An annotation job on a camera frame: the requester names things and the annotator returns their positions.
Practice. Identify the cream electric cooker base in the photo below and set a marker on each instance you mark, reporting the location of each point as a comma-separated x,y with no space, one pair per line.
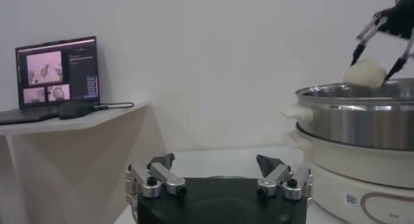
349,180

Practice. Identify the white side table with mouse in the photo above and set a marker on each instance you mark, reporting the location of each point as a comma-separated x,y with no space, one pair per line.
81,154

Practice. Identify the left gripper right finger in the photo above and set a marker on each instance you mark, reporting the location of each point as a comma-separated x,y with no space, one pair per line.
275,176

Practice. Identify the white steamed baozi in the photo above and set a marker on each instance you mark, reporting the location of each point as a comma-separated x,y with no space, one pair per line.
365,73

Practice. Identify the stainless steel steamer basket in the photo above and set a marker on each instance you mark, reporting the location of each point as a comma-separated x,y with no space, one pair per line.
355,125

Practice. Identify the black computer mouse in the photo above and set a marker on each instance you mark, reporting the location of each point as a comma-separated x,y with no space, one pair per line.
76,110

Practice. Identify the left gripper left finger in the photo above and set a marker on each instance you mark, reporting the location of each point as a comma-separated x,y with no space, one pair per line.
161,175

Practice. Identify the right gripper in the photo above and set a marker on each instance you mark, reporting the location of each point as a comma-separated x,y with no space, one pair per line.
402,18

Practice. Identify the black laptop with mouse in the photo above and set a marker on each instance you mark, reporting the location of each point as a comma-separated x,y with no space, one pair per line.
77,70

